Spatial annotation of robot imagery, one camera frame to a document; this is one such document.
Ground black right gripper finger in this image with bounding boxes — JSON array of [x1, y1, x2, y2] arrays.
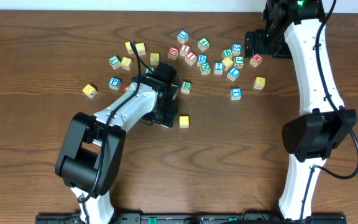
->
[[268, 40, 293, 59], [244, 29, 268, 58]]

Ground yellow O block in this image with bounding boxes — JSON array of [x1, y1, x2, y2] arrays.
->
[[179, 116, 190, 128]]

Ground green R block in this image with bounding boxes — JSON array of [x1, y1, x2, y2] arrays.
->
[[180, 81, 192, 94]]

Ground yellow G block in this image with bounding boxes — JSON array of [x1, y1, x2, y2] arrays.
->
[[222, 57, 234, 71]]

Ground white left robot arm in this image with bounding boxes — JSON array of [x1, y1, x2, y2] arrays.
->
[[55, 62, 179, 223]]

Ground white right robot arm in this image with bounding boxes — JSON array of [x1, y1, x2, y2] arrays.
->
[[245, 0, 357, 223]]

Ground green Z block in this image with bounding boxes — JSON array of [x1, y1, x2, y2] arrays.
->
[[145, 67, 155, 74]]

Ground red M block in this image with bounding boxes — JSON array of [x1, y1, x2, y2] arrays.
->
[[250, 54, 264, 68]]

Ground blue 5 block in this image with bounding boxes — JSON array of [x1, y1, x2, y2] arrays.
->
[[231, 43, 242, 56]]

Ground red E block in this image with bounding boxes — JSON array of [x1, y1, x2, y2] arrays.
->
[[167, 47, 179, 60]]

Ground green J block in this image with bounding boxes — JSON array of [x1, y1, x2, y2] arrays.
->
[[234, 56, 244, 69]]

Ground green B block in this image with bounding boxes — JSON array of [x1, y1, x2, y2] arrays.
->
[[222, 49, 233, 59]]

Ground red I block lower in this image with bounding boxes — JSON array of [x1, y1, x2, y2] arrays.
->
[[185, 51, 198, 66]]

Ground red i block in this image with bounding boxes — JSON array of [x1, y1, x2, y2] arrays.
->
[[180, 44, 191, 57], [185, 51, 198, 66]]

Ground red I block upper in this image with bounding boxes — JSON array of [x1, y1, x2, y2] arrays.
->
[[180, 44, 191, 57]]

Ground yellow S block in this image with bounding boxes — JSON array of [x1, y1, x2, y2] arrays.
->
[[135, 42, 146, 56]]

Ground yellow K block right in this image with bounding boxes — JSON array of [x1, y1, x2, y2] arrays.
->
[[254, 77, 266, 90]]

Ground yellow k block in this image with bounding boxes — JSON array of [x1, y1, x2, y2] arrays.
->
[[82, 83, 98, 99], [254, 77, 266, 90]]

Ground yellow block beside green L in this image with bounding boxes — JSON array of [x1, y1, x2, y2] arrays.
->
[[121, 57, 133, 70]]

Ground blue 1 block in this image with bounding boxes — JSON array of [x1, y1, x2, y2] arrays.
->
[[227, 67, 241, 82]]

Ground blue D block centre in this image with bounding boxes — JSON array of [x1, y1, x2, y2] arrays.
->
[[197, 54, 208, 67]]

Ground green N block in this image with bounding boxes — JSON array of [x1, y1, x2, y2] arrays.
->
[[200, 62, 211, 75]]

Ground blue L block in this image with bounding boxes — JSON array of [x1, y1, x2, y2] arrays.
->
[[177, 30, 189, 44]]

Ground blue 2 block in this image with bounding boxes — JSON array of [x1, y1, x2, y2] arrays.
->
[[214, 62, 224, 75]]

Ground yellow block upper left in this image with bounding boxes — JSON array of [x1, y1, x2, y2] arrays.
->
[[125, 41, 134, 54]]

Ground green 4 block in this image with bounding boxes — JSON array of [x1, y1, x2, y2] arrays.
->
[[198, 37, 210, 52]]

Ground blue P block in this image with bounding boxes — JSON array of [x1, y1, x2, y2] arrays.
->
[[108, 77, 122, 91]]

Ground blue T block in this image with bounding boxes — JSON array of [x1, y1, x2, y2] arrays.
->
[[231, 88, 242, 101]]

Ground yellow K block far left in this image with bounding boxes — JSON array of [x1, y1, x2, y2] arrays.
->
[[82, 83, 98, 99]]

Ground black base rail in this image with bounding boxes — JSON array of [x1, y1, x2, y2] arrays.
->
[[35, 212, 347, 224]]

